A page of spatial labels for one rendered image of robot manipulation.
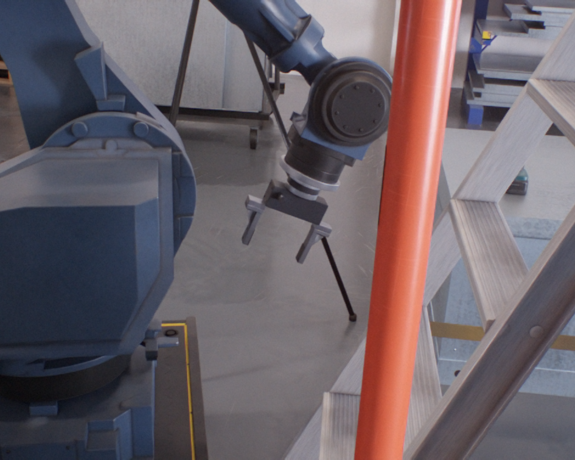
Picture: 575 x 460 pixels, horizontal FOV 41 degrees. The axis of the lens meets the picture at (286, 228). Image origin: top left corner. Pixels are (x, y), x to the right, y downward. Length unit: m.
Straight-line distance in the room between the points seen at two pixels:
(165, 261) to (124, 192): 0.20
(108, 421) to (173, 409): 0.31
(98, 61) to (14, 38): 0.19
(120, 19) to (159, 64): 0.36
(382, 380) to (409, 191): 0.13
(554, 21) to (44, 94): 4.87
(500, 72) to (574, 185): 3.34
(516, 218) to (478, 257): 1.31
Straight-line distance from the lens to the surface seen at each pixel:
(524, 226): 2.42
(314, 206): 1.66
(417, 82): 0.42
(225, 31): 4.88
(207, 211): 3.98
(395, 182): 0.44
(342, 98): 1.50
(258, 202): 1.65
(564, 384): 2.78
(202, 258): 3.47
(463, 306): 2.58
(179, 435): 1.86
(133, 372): 1.80
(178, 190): 1.63
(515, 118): 1.28
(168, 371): 2.07
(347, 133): 1.53
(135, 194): 1.39
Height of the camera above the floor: 1.50
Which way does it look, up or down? 23 degrees down
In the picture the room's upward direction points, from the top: 3 degrees clockwise
